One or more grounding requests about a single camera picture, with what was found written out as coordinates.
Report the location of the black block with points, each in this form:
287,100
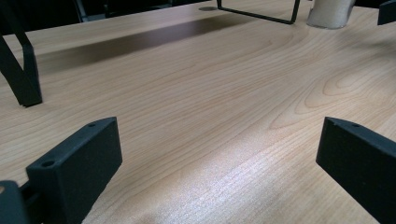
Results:
387,12

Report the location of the round grey desk grommet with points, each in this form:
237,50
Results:
207,8

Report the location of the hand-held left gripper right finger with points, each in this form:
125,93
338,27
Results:
361,158

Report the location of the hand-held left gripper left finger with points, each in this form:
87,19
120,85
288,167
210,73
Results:
77,161

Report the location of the beige rounded object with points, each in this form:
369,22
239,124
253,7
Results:
330,14

